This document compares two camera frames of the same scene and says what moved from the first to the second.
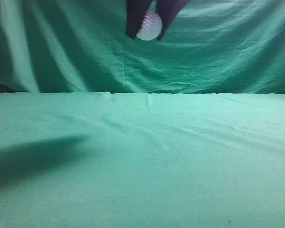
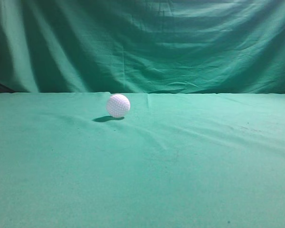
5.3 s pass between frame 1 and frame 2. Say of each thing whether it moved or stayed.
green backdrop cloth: stayed
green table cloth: stayed
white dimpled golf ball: moved
